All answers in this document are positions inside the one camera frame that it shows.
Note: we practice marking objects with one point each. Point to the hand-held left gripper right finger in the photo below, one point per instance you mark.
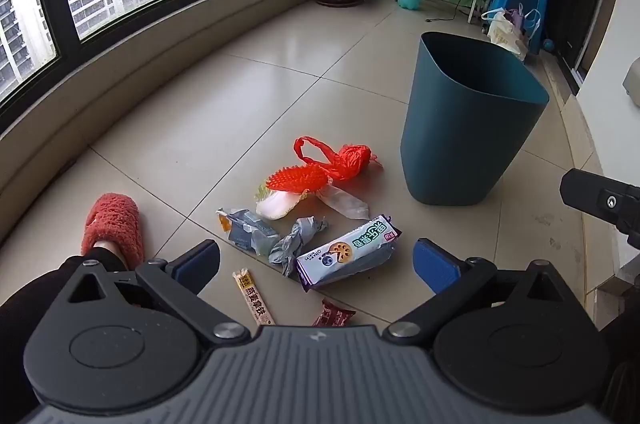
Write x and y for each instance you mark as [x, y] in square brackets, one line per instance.
[435, 266]

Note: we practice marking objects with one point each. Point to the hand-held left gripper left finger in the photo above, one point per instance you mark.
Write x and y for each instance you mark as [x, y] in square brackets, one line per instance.
[197, 261]

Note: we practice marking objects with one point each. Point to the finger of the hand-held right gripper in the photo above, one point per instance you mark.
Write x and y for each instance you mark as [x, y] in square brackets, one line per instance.
[600, 199]

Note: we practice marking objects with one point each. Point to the purple white biscuit packet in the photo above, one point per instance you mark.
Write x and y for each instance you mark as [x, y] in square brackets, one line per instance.
[345, 256]

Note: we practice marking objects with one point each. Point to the dark teal plastic bin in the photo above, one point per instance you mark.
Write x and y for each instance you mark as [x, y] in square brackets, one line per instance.
[465, 138]

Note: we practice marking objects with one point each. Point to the grey blue snack wrapper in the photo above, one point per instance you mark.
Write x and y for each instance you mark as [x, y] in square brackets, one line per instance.
[250, 231]

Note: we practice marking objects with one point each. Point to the yellow stick sachet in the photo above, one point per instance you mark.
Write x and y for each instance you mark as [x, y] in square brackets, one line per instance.
[252, 299]

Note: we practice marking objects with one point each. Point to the pink fluffy slipper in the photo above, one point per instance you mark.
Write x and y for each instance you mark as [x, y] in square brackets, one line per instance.
[112, 224]

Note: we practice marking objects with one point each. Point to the napa cabbage piece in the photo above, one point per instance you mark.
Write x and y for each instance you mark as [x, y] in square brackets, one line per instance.
[275, 206]

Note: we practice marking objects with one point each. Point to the crumpled grey wrapper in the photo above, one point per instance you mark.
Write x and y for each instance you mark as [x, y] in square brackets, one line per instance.
[295, 244]

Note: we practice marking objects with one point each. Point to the clear plastic bag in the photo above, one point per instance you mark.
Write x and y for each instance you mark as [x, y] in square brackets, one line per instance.
[347, 204]

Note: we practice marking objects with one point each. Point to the dark red candy wrapper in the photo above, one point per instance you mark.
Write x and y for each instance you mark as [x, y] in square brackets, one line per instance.
[332, 316]

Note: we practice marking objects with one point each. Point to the white plastic appliance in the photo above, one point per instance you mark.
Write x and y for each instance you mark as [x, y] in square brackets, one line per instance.
[632, 78]

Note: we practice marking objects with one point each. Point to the orange spiky brush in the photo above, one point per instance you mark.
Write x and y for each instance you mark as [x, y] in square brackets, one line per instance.
[295, 179]

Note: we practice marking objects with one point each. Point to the red plastic bag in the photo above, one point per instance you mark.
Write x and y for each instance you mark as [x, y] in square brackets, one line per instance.
[352, 158]

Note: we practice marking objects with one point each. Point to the small blue ball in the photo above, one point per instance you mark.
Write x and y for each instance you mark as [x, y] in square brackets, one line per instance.
[549, 45]

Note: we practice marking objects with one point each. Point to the person's leg in black pants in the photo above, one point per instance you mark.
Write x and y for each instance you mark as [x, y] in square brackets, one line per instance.
[25, 304]

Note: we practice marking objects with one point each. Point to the white plastic bag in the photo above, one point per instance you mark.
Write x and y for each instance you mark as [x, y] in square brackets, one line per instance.
[532, 23]

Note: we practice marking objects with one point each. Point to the white tote bag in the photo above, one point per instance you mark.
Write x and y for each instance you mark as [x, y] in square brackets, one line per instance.
[502, 33]

